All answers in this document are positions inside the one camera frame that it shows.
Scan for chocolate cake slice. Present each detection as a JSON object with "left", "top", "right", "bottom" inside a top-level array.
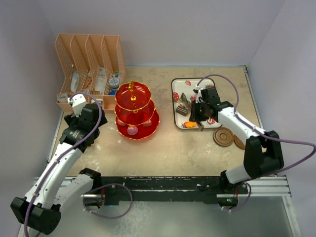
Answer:
[{"left": 175, "top": 106, "right": 189, "bottom": 116}]

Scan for white strawberry enamel tray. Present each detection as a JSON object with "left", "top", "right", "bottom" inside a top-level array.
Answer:
[{"left": 171, "top": 78, "right": 222, "bottom": 130}]

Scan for pink peach pastry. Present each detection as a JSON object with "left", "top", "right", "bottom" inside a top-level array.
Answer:
[{"left": 117, "top": 120, "right": 126, "bottom": 126}]

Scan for pink heart cake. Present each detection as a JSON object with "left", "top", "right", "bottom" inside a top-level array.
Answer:
[{"left": 143, "top": 119, "right": 152, "bottom": 127}]

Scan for red three-tier cake stand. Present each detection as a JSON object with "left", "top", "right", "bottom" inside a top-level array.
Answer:
[{"left": 114, "top": 80, "right": 160, "bottom": 140}]

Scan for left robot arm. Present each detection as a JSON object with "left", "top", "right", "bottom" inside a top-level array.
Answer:
[{"left": 10, "top": 104, "right": 107, "bottom": 236}]

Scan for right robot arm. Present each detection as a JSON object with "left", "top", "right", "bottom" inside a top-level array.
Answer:
[{"left": 190, "top": 87, "right": 284, "bottom": 193}]

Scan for lower orange fish pastry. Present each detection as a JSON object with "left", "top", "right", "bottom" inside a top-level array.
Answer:
[{"left": 183, "top": 121, "right": 197, "bottom": 128}]

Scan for left brown round coaster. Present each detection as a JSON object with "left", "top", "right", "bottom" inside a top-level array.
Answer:
[{"left": 213, "top": 127, "right": 234, "bottom": 147}]

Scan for brown round coaster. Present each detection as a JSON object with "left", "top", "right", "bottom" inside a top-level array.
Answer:
[
  {"left": 234, "top": 135, "right": 245, "bottom": 150},
  {"left": 213, "top": 127, "right": 234, "bottom": 147}
]

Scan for small carton box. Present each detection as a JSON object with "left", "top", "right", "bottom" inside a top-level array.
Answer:
[{"left": 57, "top": 92, "right": 68, "bottom": 103}]

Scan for right brown round coaster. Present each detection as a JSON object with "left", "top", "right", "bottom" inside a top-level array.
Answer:
[{"left": 234, "top": 135, "right": 245, "bottom": 150}]

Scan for white blue tube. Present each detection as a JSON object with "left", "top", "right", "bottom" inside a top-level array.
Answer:
[{"left": 70, "top": 71, "right": 79, "bottom": 93}]

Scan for peach desk file organizer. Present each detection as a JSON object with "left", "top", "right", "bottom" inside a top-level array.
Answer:
[{"left": 55, "top": 34, "right": 126, "bottom": 113}]

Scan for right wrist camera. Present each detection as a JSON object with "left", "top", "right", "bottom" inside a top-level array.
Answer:
[{"left": 194, "top": 85, "right": 203, "bottom": 103}]

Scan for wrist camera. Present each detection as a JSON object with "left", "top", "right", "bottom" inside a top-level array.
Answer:
[
  {"left": 194, "top": 85, "right": 203, "bottom": 103},
  {"left": 67, "top": 94, "right": 87, "bottom": 117}
]

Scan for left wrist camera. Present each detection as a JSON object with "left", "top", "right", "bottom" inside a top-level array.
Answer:
[{"left": 67, "top": 94, "right": 87, "bottom": 117}]

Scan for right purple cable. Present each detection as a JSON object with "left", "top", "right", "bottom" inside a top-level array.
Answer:
[{"left": 196, "top": 74, "right": 316, "bottom": 177}]

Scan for purple cable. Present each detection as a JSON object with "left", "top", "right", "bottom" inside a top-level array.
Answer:
[
  {"left": 23, "top": 92, "right": 102, "bottom": 237},
  {"left": 196, "top": 74, "right": 316, "bottom": 177}
]

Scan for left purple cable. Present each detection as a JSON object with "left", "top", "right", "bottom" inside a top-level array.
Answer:
[{"left": 23, "top": 92, "right": 102, "bottom": 237}]

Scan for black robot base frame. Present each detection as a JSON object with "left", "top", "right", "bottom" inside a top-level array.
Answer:
[{"left": 80, "top": 168, "right": 248, "bottom": 207}]

